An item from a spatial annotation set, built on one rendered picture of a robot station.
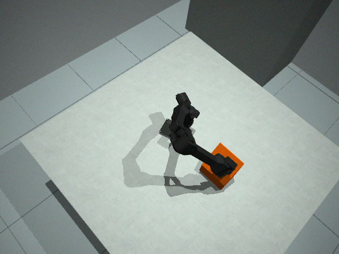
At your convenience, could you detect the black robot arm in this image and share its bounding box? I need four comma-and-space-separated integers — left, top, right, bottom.
169, 92, 238, 178

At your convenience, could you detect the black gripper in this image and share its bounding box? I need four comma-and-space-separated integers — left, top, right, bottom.
176, 110, 200, 138

